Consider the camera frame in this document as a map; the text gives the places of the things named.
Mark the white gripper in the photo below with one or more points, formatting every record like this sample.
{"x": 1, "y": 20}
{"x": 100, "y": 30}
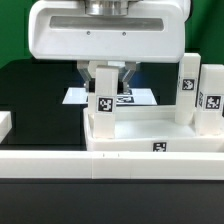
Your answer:
{"x": 135, "y": 31}

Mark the white desk top tray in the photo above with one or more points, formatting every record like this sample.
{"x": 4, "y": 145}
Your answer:
{"x": 151, "y": 129}

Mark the white front fence bar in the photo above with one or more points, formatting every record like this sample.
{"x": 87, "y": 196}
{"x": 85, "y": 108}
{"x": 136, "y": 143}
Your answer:
{"x": 111, "y": 165}

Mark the white marker base bracket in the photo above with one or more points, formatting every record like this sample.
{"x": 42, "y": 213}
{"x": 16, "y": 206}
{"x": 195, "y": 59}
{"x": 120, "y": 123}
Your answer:
{"x": 135, "y": 96}

